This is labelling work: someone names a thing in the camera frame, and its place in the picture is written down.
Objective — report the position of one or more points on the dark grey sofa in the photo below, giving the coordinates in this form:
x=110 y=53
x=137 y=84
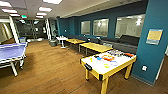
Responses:
x=125 y=42
x=80 y=37

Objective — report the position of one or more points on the blue table tennis paddle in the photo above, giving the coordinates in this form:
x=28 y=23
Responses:
x=100 y=58

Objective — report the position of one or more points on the small white table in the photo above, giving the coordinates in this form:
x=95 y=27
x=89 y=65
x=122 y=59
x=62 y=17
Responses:
x=62 y=38

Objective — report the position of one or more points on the orange snack bag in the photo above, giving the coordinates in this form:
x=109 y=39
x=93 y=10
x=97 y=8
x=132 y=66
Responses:
x=115 y=52

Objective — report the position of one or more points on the dark grey bin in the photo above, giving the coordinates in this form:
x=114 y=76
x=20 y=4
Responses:
x=53 y=43

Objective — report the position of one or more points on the square ceiling light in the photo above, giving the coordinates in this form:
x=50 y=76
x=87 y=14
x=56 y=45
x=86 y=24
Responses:
x=5 y=4
x=9 y=10
x=52 y=1
x=14 y=14
x=45 y=9
x=41 y=14

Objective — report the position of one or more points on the small grey bin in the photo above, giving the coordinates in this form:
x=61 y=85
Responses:
x=22 y=39

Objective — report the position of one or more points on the green exit sign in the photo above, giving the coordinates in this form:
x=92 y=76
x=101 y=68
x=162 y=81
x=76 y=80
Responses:
x=24 y=16

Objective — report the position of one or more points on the blue ping pong table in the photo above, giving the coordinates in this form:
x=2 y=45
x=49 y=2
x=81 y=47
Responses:
x=10 y=50

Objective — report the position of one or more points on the glass wall window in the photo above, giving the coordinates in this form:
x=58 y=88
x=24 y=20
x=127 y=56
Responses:
x=100 y=27
x=130 y=26
x=85 y=27

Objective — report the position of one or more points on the white wall outlet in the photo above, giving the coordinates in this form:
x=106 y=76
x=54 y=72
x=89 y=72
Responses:
x=144 y=68

